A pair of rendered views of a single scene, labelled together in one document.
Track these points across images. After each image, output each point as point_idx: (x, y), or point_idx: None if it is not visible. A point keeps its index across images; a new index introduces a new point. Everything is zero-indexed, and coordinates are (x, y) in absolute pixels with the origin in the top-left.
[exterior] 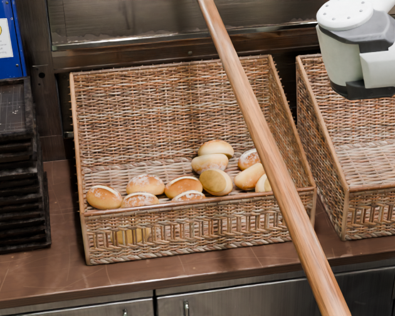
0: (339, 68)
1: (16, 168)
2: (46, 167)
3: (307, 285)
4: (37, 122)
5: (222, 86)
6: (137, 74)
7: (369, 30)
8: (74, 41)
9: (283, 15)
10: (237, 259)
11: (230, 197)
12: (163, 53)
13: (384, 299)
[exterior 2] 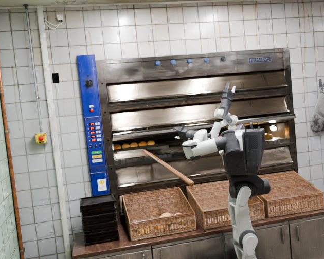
0: (188, 154)
1: (110, 212)
2: None
3: (196, 243)
4: None
5: (166, 196)
6: None
7: (192, 144)
8: (123, 184)
9: None
10: (175, 236)
11: (171, 216)
12: (148, 188)
13: (220, 248)
